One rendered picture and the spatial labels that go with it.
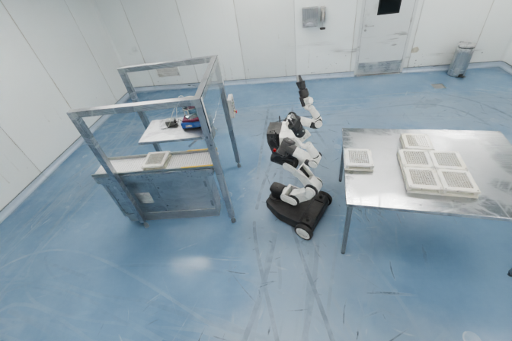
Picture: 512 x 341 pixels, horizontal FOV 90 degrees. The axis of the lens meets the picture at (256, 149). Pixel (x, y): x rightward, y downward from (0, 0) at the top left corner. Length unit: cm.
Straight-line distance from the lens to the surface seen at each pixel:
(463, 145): 318
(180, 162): 287
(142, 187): 320
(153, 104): 229
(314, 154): 215
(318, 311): 273
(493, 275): 334
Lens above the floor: 258
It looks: 38 degrees down
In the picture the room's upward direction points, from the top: 9 degrees counter-clockwise
